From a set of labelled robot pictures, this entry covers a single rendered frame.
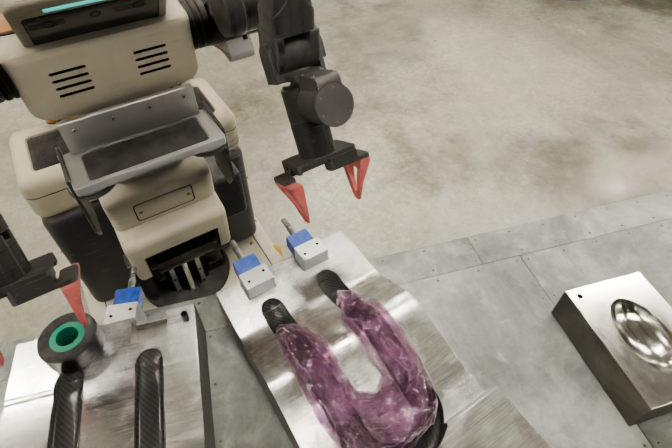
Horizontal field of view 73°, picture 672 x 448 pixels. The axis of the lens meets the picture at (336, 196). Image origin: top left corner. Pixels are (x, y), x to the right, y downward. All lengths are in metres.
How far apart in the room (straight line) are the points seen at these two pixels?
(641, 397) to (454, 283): 0.32
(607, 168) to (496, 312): 1.84
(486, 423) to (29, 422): 0.60
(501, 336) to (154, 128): 0.70
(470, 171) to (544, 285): 1.46
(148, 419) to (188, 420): 0.06
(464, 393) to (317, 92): 0.47
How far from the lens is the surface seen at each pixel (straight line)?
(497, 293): 0.92
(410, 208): 2.12
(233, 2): 0.73
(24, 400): 0.81
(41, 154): 1.32
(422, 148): 2.44
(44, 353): 0.79
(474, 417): 0.68
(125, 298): 0.89
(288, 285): 0.82
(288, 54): 0.65
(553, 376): 0.87
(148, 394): 0.75
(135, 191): 0.99
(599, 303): 0.89
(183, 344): 0.75
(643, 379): 0.85
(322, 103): 0.59
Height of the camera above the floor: 1.53
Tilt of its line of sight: 46 degrees down
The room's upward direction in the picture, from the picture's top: straight up
